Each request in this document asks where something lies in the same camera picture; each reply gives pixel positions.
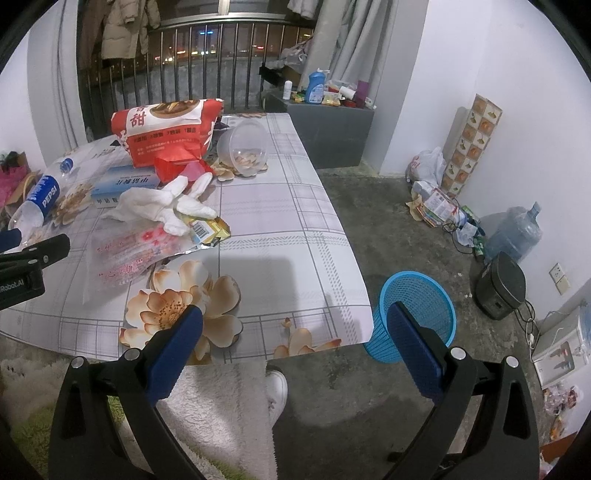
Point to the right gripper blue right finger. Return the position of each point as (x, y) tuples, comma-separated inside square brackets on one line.
[(482, 425)]

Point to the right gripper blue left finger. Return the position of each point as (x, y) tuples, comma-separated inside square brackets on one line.
[(84, 443)]

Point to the Pepsi plastic bottle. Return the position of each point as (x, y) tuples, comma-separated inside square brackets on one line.
[(42, 198)]

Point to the clear printed plastic bag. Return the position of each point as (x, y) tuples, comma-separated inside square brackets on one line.
[(119, 252)]

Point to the blue medicine box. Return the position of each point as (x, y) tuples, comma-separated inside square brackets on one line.
[(117, 180)]

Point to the white cloth glove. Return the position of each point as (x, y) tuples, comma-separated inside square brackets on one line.
[(162, 205)]

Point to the yellow snack wrapper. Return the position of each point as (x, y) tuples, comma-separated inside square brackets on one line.
[(208, 233)]

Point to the red white snack bag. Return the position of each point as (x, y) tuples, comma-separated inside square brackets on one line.
[(171, 131)]

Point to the clear plastic cup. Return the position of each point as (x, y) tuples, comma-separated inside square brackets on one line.
[(244, 147)]

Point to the blue mesh trash basket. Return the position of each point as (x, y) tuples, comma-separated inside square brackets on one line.
[(426, 300)]

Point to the white fluffy rug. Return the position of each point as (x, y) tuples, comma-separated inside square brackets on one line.
[(219, 415)]

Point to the pink cloth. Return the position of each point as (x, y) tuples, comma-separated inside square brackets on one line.
[(14, 168)]

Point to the white water dispenser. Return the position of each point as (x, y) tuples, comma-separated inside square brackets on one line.
[(564, 349)]

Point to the black rice cooker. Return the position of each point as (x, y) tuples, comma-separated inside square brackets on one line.
[(501, 287)]

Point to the white shoe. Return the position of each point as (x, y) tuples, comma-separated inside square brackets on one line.
[(276, 394)]

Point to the floral tablecloth table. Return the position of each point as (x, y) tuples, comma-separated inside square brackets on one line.
[(286, 250)]

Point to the large blue water jug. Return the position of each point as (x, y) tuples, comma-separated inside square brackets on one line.
[(517, 234)]

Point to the pile of papers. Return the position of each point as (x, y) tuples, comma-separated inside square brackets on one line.
[(432, 206)]

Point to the white plastic bag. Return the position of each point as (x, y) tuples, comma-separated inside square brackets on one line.
[(428, 166)]

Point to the beige hanging jacket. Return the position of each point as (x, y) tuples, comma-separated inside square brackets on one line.
[(125, 33)]

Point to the tall patterned cardboard box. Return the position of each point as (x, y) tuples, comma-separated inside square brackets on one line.
[(475, 135)]

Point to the metal balcony railing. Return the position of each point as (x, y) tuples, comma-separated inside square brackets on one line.
[(190, 58)]

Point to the dark grey cabinet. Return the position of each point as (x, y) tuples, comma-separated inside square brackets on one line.
[(334, 137)]

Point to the blue detergent bottle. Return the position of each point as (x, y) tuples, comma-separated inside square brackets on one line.
[(316, 87)]

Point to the grey curtain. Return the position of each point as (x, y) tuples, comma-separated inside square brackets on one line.
[(351, 41)]

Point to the wall power socket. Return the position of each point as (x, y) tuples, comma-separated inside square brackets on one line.
[(559, 278)]

